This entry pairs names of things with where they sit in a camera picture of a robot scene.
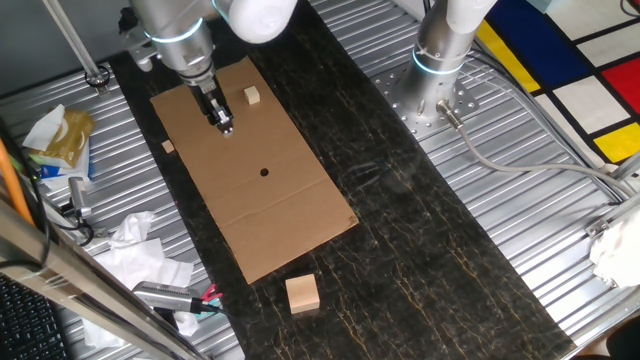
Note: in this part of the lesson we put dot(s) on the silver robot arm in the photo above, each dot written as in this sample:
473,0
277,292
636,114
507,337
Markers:
175,30

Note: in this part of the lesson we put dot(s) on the aluminium tripod pole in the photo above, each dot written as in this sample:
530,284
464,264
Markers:
76,44

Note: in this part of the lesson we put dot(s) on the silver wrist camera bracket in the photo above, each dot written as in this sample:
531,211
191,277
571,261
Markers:
135,45

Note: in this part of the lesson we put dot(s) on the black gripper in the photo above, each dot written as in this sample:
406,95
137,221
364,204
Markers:
205,95

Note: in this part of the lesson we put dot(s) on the small silver camera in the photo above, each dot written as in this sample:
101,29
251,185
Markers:
79,195

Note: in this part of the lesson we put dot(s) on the silver depth camera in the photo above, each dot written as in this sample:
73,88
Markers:
162,295

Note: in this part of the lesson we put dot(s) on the steel frame bar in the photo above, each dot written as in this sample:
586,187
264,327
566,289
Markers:
75,285

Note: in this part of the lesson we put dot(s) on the large wooden block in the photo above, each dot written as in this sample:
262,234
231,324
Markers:
302,294

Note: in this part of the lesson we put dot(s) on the black round object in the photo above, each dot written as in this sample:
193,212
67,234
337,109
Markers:
625,342

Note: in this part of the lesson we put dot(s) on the yellow tissue pack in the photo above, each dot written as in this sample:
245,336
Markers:
70,140

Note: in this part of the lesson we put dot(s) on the white crumpled cloth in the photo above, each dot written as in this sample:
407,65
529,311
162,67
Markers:
617,252

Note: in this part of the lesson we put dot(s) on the orange tube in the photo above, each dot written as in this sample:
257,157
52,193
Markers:
10,180

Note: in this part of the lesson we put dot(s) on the blue white tissue packet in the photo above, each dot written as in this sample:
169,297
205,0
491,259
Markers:
65,172

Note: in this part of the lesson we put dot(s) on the teal spring clip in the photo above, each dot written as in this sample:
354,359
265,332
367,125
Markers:
216,303

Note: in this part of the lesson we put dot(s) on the colourful squares mat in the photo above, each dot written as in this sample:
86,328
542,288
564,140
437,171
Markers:
590,100

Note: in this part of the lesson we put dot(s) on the small wooden cube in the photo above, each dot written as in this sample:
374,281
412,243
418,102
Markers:
252,95

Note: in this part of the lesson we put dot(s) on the tiny wooden block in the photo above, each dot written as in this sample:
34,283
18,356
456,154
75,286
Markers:
167,146

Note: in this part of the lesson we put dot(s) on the red spring clip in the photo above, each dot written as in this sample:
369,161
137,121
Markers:
212,292

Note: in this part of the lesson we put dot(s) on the white tissue sheet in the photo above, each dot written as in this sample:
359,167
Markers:
45,127

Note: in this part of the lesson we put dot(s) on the aluminium frame profile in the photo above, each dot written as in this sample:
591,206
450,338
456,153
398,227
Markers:
612,220

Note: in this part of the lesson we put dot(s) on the black keyboard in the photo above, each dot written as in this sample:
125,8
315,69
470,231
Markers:
30,325

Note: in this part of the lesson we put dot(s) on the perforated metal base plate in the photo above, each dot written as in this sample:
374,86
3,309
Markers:
400,107

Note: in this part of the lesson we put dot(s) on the crumpled white tissue paper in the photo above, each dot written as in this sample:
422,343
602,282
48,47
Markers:
140,260

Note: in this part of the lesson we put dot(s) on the brown cardboard sheet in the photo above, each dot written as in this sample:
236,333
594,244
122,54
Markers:
270,220

